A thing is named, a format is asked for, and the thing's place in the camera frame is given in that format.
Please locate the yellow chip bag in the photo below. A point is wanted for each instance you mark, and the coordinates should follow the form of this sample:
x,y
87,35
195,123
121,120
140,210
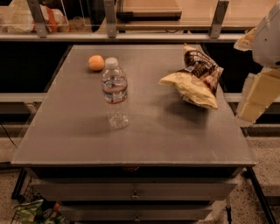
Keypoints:
x,y
191,88

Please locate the clear plastic water bottle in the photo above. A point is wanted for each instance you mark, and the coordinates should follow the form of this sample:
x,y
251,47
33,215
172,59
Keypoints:
x,y
115,93

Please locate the white plastic bag on shelf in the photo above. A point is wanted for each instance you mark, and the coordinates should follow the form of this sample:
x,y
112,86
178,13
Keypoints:
x,y
28,16

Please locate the green snack bag in basket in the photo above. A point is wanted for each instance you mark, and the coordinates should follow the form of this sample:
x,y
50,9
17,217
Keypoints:
x,y
33,213

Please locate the wooden tray on shelf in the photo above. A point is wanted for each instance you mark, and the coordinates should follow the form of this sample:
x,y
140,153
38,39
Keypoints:
x,y
150,10

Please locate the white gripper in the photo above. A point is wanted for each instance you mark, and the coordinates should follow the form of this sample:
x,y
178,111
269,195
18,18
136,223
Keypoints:
x,y
268,44

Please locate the grey drawer cabinet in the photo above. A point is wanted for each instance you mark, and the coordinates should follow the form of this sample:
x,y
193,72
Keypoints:
x,y
170,164

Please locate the black wire basket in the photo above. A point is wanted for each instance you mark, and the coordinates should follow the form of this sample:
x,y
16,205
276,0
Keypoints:
x,y
23,193

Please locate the brown snack bag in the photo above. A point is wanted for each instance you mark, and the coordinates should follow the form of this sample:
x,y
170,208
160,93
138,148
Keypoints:
x,y
203,67

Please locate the metal shelf rail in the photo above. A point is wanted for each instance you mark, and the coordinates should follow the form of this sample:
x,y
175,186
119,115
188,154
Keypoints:
x,y
161,37

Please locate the orange fruit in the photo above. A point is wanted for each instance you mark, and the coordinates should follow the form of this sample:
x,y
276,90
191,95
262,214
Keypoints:
x,y
96,63

